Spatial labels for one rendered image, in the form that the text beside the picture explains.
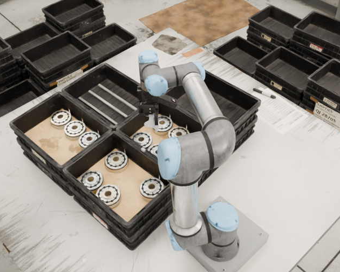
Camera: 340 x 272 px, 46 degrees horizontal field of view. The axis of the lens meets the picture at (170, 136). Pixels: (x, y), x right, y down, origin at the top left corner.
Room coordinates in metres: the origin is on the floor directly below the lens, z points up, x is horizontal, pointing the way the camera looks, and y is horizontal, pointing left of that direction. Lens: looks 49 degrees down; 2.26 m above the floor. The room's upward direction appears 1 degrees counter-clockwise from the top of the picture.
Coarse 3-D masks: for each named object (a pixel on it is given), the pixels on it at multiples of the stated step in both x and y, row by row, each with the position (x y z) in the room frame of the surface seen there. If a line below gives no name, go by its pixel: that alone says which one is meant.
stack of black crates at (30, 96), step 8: (24, 80) 2.23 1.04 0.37; (8, 88) 2.15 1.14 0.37; (16, 88) 2.17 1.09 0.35; (24, 88) 2.21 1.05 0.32; (32, 88) 2.20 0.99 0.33; (0, 96) 2.09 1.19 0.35; (8, 96) 2.13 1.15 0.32; (16, 96) 2.16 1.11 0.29; (24, 96) 2.18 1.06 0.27; (32, 96) 2.17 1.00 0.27; (0, 104) 2.08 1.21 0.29; (8, 104) 2.10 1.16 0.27; (16, 104) 2.09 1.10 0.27; (0, 112) 2.02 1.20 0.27; (8, 112) 2.01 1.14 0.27
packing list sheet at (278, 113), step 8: (256, 96) 1.65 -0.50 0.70; (264, 96) 1.65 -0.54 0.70; (264, 104) 1.59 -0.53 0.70; (272, 104) 1.59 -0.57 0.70; (280, 104) 1.58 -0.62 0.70; (288, 104) 1.58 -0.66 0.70; (264, 112) 1.52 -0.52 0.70; (272, 112) 1.52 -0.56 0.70; (280, 112) 1.52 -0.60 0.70; (288, 112) 1.52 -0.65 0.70; (296, 112) 1.52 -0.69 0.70; (264, 120) 1.46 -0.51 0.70; (272, 120) 1.46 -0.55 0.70; (280, 120) 1.46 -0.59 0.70; (288, 120) 1.46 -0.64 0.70; (296, 120) 1.46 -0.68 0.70; (280, 128) 1.40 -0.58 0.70; (288, 128) 1.40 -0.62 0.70
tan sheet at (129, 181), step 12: (96, 168) 1.08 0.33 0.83; (132, 168) 1.07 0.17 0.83; (108, 180) 1.01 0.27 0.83; (120, 180) 1.01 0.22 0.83; (132, 180) 1.01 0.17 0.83; (120, 192) 0.95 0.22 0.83; (132, 192) 0.94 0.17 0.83; (120, 204) 0.89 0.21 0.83; (132, 204) 0.89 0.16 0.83; (144, 204) 0.88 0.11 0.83; (132, 216) 0.83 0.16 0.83
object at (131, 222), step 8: (120, 136) 1.18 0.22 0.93; (96, 144) 1.13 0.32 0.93; (128, 144) 1.13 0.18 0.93; (88, 152) 1.09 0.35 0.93; (144, 152) 1.08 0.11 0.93; (152, 160) 1.04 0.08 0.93; (64, 168) 1.00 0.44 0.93; (72, 176) 0.96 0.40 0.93; (80, 184) 0.92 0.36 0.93; (168, 184) 0.91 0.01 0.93; (88, 192) 0.88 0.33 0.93; (160, 192) 0.88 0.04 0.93; (96, 200) 0.85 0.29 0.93; (152, 200) 0.84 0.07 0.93; (104, 208) 0.82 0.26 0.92; (112, 216) 0.78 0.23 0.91; (120, 216) 0.77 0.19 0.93; (136, 216) 0.77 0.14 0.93; (128, 224) 0.74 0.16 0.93
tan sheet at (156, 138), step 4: (140, 128) 1.31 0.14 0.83; (144, 128) 1.31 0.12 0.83; (148, 128) 1.31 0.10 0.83; (136, 132) 1.29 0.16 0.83; (148, 132) 1.29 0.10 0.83; (152, 132) 1.28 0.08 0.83; (152, 136) 1.26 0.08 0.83; (156, 136) 1.26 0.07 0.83; (160, 136) 1.26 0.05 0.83; (164, 136) 1.26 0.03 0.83; (152, 140) 1.23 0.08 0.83; (156, 140) 1.23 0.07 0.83; (160, 140) 1.23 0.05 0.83
